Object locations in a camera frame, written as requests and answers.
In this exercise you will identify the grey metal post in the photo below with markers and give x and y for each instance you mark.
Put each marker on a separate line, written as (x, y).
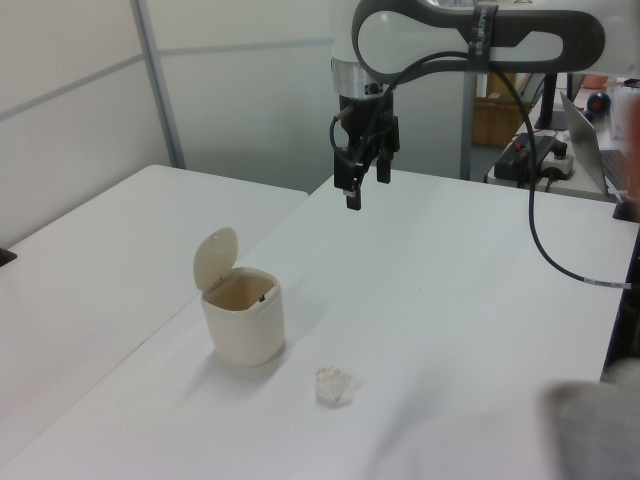
(467, 125)

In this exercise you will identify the cardboard box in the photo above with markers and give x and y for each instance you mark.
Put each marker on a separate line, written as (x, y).
(500, 120)

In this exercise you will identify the small cream bin with lid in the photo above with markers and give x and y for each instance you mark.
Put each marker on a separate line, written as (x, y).
(247, 320)

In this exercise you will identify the person's forearm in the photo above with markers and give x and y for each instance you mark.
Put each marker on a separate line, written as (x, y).
(595, 430)

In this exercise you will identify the black table clamp with pole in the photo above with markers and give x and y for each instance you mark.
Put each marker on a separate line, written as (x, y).
(625, 210)

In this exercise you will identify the silver laptop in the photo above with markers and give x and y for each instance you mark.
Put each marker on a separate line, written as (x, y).
(585, 145)

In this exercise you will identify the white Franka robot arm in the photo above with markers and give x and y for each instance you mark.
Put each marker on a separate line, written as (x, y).
(540, 35)

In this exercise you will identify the person's hand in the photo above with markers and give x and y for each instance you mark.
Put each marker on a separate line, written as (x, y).
(634, 150)

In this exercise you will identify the black power supply box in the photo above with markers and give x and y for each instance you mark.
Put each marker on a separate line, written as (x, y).
(520, 152)

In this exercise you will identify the white emergency stop box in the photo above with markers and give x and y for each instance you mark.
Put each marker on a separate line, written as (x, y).
(559, 162)

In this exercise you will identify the black monitor stand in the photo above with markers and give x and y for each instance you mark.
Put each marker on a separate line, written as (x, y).
(549, 105)

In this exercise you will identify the grey partition post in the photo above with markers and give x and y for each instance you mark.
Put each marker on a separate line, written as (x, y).
(160, 85)

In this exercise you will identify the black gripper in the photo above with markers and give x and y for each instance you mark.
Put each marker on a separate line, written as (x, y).
(362, 117)

